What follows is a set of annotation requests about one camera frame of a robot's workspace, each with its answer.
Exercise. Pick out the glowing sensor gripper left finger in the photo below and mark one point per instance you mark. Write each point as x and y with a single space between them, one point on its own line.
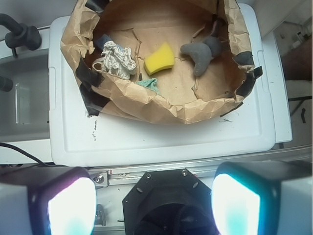
54 200

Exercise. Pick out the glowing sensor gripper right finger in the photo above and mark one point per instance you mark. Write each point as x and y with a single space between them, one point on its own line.
263 198

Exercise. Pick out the crumpled white paper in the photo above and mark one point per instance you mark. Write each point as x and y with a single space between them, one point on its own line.
117 60

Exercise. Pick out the white plastic bin lid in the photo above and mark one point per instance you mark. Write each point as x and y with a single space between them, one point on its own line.
106 140

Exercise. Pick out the clear plastic container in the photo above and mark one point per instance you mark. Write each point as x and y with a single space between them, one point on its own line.
24 109

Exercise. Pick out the grey stuffed toy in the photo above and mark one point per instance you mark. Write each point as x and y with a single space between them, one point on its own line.
202 53

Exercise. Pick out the teal cloth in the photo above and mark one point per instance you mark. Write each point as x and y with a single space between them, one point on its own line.
150 84

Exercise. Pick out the brown paper bag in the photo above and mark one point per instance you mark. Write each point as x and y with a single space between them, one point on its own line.
143 26

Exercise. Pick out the blue grey cloth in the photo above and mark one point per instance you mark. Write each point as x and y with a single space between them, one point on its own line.
99 43

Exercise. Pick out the yellow sponge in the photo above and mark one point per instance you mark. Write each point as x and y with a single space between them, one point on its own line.
163 58

